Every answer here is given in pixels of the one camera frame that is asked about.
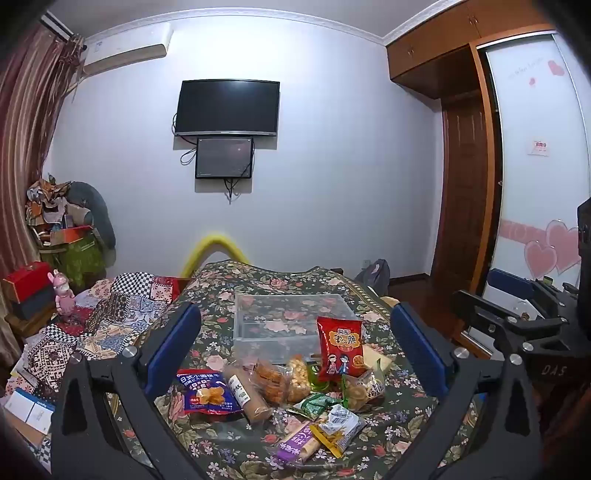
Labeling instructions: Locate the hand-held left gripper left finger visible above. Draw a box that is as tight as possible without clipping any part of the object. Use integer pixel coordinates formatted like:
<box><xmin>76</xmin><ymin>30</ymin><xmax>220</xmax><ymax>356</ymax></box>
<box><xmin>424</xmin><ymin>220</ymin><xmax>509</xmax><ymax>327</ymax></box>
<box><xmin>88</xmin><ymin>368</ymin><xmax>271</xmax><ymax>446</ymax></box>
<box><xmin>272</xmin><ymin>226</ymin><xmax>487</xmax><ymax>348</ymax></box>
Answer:
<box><xmin>51</xmin><ymin>302</ymin><xmax>204</xmax><ymax>480</ymax></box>

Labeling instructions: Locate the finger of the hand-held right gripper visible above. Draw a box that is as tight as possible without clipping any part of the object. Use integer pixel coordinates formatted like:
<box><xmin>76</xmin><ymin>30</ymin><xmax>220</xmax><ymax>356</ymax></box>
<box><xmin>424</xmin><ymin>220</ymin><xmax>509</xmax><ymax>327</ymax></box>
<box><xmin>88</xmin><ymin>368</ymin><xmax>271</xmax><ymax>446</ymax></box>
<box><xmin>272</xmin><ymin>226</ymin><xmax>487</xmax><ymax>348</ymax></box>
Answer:
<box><xmin>488</xmin><ymin>269</ymin><xmax>581</xmax><ymax>320</ymax></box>
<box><xmin>452</xmin><ymin>290</ymin><xmax>573</xmax><ymax>360</ymax></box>

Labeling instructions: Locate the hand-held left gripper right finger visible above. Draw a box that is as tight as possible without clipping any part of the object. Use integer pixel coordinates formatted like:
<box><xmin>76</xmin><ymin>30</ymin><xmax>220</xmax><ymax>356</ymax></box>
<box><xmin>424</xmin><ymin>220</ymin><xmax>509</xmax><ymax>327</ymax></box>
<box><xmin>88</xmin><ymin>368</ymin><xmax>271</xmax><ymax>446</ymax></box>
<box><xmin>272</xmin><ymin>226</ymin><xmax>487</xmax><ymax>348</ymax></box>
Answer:
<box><xmin>390</xmin><ymin>302</ymin><xmax>544</xmax><ymax>480</ymax></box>

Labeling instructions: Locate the blue snack packet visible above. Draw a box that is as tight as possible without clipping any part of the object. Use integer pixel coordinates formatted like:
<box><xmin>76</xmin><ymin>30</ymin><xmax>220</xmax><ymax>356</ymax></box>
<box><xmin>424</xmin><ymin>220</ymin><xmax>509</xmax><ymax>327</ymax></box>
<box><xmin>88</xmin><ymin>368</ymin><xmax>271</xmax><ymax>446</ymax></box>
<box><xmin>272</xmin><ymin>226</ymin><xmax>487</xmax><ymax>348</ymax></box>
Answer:
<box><xmin>177</xmin><ymin>368</ymin><xmax>243</xmax><ymax>416</ymax></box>

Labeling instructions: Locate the clear cookie packet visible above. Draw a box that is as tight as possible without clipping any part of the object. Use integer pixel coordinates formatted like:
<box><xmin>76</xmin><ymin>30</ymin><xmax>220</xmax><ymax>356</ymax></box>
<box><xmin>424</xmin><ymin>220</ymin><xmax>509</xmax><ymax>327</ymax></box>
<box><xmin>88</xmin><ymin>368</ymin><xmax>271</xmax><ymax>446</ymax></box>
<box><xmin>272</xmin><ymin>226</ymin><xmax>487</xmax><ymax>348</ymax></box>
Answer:
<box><xmin>342</xmin><ymin>369</ymin><xmax>387</xmax><ymax>411</ymax></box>

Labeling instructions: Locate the clear plastic storage box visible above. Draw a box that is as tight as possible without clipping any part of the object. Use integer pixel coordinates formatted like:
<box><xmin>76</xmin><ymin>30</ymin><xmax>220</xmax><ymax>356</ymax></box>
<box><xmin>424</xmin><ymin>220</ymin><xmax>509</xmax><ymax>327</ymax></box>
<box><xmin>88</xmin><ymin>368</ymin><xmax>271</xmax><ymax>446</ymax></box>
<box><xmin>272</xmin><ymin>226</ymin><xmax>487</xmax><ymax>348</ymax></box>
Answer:
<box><xmin>232</xmin><ymin>292</ymin><xmax>363</xmax><ymax>366</ymax></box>

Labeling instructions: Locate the orange cracker packet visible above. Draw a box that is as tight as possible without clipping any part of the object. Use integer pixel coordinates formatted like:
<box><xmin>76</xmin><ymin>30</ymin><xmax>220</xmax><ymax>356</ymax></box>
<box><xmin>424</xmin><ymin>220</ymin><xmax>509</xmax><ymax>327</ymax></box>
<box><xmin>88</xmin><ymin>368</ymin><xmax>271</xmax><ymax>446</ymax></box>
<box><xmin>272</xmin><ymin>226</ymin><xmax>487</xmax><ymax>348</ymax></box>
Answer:
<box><xmin>253</xmin><ymin>359</ymin><xmax>290</xmax><ymax>407</ymax></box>

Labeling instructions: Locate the puffed ball snack packet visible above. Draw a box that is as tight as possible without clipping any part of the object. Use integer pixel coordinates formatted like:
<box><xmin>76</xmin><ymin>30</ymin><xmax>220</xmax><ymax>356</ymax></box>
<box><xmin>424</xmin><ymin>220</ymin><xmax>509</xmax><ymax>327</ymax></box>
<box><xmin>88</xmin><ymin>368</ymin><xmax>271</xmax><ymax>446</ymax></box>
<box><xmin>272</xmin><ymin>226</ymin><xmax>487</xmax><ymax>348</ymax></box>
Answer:
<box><xmin>286</xmin><ymin>354</ymin><xmax>311</xmax><ymax>404</ymax></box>

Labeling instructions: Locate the purple label snack packet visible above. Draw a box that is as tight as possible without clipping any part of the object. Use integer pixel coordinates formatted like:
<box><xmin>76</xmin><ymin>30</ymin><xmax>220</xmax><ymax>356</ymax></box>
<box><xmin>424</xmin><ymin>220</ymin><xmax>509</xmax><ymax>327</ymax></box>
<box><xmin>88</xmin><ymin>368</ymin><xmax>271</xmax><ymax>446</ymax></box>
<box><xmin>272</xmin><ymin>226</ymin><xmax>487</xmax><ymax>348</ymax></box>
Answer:
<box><xmin>271</xmin><ymin>421</ymin><xmax>320</xmax><ymax>468</ymax></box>

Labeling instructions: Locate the patchwork quilt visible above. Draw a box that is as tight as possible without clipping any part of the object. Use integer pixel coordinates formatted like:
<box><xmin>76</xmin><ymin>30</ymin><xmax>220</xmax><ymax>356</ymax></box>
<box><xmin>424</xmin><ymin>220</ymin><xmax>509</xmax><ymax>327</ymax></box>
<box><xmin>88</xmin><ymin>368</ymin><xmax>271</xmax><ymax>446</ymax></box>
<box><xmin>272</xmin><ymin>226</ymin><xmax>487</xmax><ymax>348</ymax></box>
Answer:
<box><xmin>0</xmin><ymin>272</ymin><xmax>182</xmax><ymax>467</ymax></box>

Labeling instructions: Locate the red snack packet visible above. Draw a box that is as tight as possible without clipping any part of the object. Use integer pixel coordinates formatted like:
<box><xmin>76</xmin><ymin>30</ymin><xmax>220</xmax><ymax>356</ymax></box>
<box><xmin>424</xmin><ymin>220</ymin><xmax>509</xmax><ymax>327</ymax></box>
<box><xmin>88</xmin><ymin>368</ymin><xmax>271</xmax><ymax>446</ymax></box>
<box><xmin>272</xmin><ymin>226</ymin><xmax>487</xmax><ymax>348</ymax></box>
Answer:
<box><xmin>316</xmin><ymin>316</ymin><xmax>366</xmax><ymax>382</ymax></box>

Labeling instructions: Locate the grey backpack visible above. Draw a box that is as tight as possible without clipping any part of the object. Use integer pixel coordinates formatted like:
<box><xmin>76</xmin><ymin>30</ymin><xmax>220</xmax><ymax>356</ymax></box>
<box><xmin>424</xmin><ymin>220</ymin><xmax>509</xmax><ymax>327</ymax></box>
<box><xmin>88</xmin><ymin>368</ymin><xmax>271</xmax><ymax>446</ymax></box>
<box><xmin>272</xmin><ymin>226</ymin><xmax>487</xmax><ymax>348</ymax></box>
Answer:
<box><xmin>354</xmin><ymin>258</ymin><xmax>391</xmax><ymax>294</ymax></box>

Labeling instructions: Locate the beige roll packet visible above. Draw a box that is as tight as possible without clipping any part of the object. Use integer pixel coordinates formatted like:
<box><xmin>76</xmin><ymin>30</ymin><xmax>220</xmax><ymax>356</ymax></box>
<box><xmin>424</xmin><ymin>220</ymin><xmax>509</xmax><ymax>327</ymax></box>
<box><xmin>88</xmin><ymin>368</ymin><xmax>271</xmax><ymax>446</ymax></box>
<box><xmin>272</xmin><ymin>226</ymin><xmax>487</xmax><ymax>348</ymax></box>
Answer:
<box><xmin>224</xmin><ymin>364</ymin><xmax>274</xmax><ymax>424</ymax></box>

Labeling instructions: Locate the brown wooden door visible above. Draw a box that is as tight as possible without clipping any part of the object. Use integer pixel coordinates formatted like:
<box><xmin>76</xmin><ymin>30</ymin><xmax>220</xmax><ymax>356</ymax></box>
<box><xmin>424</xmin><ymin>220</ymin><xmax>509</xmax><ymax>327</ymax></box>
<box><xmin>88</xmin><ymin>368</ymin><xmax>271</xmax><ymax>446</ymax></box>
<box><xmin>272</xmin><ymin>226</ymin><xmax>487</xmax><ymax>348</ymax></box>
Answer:
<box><xmin>440</xmin><ymin>89</ymin><xmax>498</xmax><ymax>297</ymax></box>

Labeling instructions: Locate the floral blanket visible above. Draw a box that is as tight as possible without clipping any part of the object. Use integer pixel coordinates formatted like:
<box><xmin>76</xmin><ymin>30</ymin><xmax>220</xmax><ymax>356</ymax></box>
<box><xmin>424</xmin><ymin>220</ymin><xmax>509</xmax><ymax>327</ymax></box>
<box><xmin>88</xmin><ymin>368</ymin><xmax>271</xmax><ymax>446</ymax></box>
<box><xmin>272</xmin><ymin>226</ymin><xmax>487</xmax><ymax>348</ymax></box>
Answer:
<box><xmin>92</xmin><ymin>260</ymin><xmax>481</xmax><ymax>480</ymax></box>

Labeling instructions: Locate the white barcode packet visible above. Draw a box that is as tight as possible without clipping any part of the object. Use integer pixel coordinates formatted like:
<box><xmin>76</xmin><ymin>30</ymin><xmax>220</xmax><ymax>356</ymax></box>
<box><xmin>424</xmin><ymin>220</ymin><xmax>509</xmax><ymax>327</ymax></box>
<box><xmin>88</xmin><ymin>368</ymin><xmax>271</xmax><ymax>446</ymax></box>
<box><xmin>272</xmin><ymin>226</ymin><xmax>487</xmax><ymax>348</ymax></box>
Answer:
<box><xmin>318</xmin><ymin>404</ymin><xmax>368</xmax><ymax>437</ymax></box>

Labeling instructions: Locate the green jelly cup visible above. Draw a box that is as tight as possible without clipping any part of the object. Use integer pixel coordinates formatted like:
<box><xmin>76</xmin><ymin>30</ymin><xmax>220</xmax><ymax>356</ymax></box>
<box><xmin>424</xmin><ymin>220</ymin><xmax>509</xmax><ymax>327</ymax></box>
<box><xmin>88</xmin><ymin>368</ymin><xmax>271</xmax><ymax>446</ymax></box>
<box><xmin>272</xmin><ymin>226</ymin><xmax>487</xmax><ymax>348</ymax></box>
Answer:
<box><xmin>305</xmin><ymin>364</ymin><xmax>331</xmax><ymax>394</ymax></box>

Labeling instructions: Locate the yellow foam tube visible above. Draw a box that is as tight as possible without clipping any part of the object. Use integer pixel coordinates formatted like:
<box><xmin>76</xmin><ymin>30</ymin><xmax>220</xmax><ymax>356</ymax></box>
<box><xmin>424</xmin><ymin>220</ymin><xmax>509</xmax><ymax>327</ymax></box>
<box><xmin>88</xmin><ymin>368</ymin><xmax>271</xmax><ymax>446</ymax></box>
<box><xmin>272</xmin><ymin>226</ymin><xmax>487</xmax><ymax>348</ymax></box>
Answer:
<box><xmin>181</xmin><ymin>233</ymin><xmax>251</xmax><ymax>279</ymax></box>

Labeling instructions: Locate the small green packet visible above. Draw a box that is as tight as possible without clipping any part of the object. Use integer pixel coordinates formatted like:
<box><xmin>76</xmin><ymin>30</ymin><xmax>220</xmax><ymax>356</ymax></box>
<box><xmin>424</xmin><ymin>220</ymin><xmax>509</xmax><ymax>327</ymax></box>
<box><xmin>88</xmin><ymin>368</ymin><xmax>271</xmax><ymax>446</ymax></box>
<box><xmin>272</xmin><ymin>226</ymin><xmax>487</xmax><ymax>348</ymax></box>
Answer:
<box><xmin>287</xmin><ymin>392</ymin><xmax>342</xmax><ymax>419</ymax></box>

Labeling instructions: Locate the pink bunny toy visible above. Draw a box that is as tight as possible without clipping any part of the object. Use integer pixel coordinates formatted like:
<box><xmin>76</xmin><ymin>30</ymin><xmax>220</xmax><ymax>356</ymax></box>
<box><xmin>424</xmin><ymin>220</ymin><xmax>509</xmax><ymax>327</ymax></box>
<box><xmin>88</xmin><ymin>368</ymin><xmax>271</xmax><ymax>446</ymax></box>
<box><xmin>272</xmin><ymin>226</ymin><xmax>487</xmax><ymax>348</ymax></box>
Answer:
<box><xmin>48</xmin><ymin>270</ymin><xmax>77</xmax><ymax>317</ymax></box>

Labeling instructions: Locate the small yellow packet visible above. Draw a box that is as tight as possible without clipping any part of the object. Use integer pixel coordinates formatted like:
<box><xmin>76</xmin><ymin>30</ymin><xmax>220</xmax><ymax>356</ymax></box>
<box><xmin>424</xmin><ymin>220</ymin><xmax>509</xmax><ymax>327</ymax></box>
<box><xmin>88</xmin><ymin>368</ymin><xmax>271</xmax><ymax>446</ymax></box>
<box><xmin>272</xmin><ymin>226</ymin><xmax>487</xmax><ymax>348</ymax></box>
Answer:
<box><xmin>309</xmin><ymin>424</ymin><xmax>354</xmax><ymax>459</ymax></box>

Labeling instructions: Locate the grey plush pillow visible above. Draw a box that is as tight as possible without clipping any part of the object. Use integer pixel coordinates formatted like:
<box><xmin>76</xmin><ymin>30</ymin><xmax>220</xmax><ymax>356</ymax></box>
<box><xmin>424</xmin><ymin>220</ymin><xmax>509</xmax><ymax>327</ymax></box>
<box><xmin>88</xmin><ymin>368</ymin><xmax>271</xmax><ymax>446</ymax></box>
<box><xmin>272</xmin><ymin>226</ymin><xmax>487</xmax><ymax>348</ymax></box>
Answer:
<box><xmin>68</xmin><ymin>181</ymin><xmax>117</xmax><ymax>251</ymax></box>

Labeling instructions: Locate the white and blue booklet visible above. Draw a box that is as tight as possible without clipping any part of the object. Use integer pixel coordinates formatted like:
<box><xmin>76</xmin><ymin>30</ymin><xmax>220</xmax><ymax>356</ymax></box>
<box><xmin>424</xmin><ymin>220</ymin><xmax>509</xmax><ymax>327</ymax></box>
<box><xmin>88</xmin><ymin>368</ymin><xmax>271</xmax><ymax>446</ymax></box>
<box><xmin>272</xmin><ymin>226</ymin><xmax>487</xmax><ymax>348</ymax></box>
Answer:
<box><xmin>4</xmin><ymin>388</ymin><xmax>57</xmax><ymax>435</ymax></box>

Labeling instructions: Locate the red box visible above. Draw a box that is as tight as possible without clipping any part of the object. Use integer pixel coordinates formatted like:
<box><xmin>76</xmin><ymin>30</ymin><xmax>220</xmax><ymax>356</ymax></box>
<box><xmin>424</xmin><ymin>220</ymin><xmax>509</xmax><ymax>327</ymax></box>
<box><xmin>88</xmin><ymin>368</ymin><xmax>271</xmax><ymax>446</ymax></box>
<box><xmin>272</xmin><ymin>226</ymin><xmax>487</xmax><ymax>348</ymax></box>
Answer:
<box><xmin>3</xmin><ymin>261</ymin><xmax>57</xmax><ymax>304</ymax></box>

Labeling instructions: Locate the small black monitor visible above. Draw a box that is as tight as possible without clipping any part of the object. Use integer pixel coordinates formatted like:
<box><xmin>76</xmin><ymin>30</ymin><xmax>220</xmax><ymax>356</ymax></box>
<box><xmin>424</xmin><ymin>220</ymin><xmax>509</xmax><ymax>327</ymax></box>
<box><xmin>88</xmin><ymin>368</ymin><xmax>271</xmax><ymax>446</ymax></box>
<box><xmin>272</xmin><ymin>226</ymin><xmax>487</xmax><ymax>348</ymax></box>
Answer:
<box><xmin>194</xmin><ymin>137</ymin><xmax>256</xmax><ymax>180</ymax></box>

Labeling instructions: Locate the orange patterned cloth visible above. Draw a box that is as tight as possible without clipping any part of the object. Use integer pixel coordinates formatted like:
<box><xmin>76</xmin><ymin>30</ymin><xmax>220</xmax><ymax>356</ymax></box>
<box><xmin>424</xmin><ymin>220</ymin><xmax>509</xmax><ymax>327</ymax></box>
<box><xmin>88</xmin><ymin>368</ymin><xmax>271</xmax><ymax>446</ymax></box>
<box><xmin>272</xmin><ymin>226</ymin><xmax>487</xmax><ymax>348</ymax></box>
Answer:
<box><xmin>25</xmin><ymin>174</ymin><xmax>71</xmax><ymax>227</ymax></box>

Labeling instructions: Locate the large black television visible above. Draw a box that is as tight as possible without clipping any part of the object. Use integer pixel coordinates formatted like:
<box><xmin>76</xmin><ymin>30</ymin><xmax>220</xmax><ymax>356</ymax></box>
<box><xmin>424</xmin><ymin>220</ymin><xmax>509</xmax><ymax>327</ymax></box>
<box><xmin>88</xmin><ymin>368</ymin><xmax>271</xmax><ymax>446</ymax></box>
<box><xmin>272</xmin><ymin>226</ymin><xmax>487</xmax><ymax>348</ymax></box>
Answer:
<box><xmin>174</xmin><ymin>80</ymin><xmax>281</xmax><ymax>138</ymax></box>

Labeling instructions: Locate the wooden wardrobe cabinet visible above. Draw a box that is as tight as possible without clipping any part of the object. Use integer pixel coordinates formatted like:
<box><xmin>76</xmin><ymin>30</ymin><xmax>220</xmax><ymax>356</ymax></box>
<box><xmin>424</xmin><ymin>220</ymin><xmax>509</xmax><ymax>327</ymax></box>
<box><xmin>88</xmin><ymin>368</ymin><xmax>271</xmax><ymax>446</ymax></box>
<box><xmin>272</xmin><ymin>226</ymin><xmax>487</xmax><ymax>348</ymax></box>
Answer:
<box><xmin>383</xmin><ymin>0</ymin><xmax>562</xmax><ymax>100</ymax></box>

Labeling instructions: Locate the striped brown curtain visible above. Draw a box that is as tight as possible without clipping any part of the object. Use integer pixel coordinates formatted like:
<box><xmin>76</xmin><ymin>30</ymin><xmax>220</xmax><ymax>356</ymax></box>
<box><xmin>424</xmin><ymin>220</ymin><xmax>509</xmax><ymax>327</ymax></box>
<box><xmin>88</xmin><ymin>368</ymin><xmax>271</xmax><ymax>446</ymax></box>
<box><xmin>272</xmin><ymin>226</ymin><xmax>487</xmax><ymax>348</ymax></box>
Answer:
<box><xmin>0</xmin><ymin>18</ymin><xmax>86</xmax><ymax>296</ymax></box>

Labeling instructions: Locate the white air conditioner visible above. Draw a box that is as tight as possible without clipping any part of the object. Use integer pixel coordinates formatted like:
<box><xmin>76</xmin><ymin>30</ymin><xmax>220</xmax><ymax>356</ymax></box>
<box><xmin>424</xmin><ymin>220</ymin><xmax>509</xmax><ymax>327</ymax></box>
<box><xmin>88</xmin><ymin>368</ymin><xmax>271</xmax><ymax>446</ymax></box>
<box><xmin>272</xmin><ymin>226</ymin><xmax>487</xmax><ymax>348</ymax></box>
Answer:
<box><xmin>82</xmin><ymin>25</ymin><xmax>174</xmax><ymax>77</ymax></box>

